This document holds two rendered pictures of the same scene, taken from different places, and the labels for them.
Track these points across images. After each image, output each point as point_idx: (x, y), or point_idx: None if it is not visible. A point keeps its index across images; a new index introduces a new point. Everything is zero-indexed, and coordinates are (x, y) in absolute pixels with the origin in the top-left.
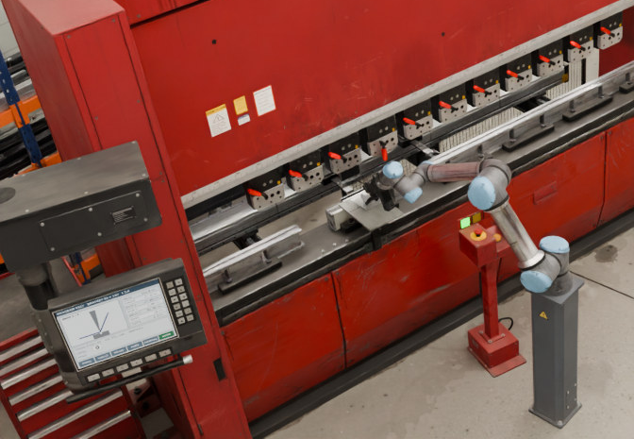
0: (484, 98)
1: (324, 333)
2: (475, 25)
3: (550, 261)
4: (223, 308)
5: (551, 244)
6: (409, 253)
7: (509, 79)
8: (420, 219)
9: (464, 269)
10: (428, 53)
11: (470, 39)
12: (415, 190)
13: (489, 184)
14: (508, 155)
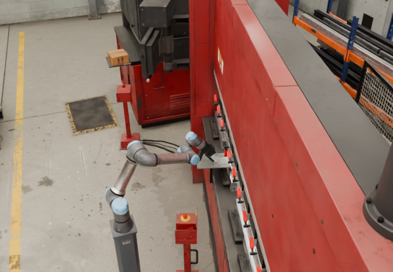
0: (243, 207)
1: (207, 183)
2: (247, 157)
3: (111, 197)
4: (202, 121)
5: (119, 200)
6: (214, 207)
7: (248, 221)
8: (216, 200)
9: (218, 260)
10: (239, 136)
11: (245, 161)
12: (179, 148)
13: (131, 143)
14: (235, 254)
